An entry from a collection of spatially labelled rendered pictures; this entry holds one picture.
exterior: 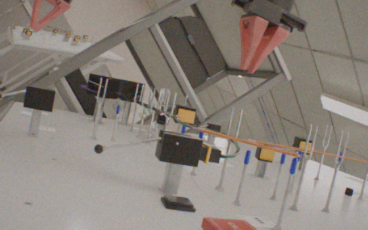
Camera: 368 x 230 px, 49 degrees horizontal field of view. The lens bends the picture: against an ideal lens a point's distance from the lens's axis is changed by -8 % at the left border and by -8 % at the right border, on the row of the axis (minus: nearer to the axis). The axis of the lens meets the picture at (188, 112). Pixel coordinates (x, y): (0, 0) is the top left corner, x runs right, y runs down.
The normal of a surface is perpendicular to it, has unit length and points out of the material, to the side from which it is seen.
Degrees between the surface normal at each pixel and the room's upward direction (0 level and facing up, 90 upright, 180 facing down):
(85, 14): 90
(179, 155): 94
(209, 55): 90
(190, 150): 94
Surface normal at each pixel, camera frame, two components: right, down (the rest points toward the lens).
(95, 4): 0.40, 0.25
